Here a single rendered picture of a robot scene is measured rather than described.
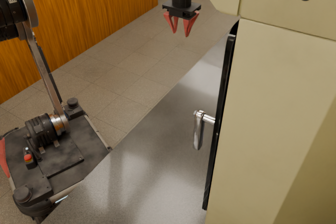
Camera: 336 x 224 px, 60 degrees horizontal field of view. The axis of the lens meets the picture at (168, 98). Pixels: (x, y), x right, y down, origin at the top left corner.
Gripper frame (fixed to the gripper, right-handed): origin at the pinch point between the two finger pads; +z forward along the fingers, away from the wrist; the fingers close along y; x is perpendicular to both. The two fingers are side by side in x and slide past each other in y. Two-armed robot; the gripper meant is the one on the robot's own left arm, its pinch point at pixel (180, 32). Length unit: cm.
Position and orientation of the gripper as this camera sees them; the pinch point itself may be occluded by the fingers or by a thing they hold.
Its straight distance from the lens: 95.0
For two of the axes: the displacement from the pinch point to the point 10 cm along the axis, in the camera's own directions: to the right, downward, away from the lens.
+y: 8.5, 3.4, -4.1
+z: 0.1, 7.6, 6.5
